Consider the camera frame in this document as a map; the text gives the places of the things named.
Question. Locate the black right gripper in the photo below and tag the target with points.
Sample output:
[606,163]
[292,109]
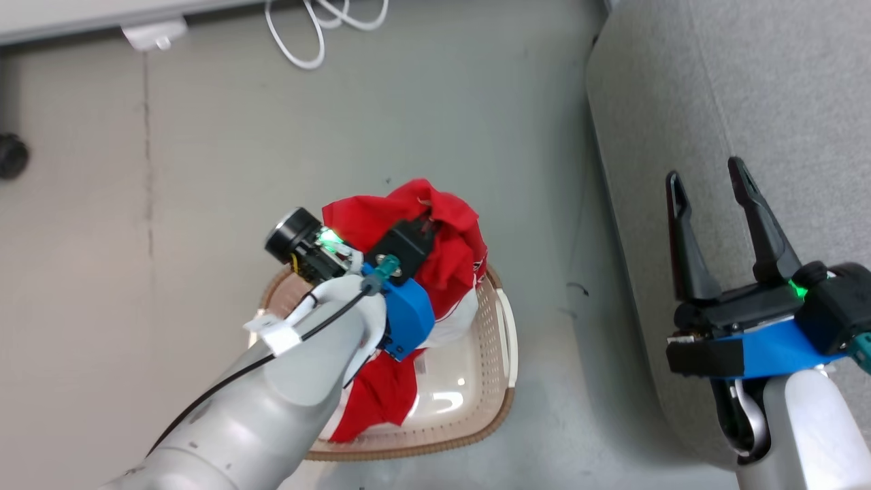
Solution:
[837,306]

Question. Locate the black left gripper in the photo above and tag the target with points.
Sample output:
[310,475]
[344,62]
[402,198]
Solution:
[401,248]

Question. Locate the red and white garment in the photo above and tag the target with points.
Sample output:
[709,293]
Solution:
[449,252]

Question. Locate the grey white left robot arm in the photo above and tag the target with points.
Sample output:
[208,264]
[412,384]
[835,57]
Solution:
[272,415]

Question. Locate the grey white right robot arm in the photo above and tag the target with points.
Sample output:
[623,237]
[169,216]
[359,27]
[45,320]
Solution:
[810,435]

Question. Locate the beige perforated laundry basket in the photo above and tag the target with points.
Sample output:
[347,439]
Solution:
[469,381]

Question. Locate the grey fabric sofa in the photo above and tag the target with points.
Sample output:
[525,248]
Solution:
[680,102]

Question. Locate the white power adapter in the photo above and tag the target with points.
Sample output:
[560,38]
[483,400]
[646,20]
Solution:
[153,34]

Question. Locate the white cabinet panel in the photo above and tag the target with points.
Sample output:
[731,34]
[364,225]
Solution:
[102,13]

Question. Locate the black caster wheel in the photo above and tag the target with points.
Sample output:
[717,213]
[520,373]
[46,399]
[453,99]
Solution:
[10,156]

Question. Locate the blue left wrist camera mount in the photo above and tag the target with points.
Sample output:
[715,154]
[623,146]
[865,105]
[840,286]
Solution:
[408,316]

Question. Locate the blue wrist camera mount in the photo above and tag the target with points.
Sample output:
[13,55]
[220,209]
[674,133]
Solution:
[408,316]
[776,350]

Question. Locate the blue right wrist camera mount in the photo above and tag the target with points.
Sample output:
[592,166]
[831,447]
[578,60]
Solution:
[776,350]

